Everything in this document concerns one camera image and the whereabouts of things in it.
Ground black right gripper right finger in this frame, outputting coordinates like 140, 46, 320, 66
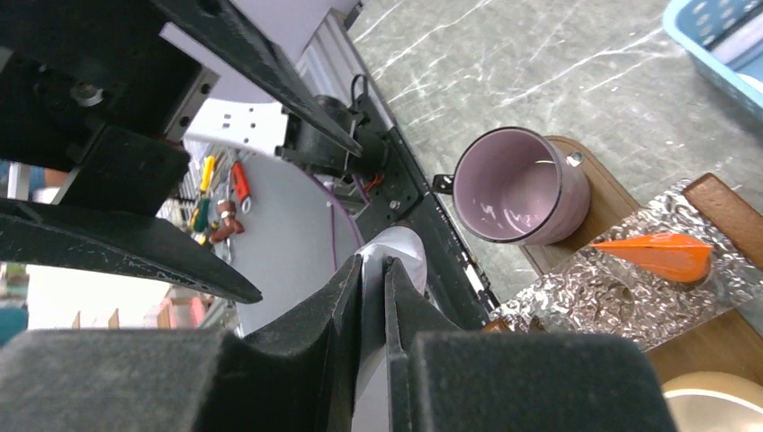
384, 258, 675, 431

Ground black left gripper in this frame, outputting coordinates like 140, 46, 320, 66
1, 1, 263, 303

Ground white toothpaste tube red cap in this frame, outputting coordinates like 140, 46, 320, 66
351, 225, 429, 432

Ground tools on background shelf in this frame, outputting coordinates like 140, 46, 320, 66
170, 149, 252, 261

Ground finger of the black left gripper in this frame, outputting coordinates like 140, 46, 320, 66
152, 0, 363, 157

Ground yellow mug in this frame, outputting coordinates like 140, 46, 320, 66
662, 372, 762, 432

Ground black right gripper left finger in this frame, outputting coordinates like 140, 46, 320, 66
1, 256, 363, 431

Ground orange toothpaste tube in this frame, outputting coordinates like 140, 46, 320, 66
592, 232, 714, 284

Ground light blue plastic basket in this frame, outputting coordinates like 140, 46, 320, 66
662, 0, 762, 120

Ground clear acrylic holder wooden base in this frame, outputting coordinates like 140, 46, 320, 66
480, 173, 763, 353

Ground brown oval wooden tray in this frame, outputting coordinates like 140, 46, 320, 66
518, 135, 763, 389

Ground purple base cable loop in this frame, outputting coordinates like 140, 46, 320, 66
307, 169, 364, 273

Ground purple grey mug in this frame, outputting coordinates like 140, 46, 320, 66
432, 127, 591, 246

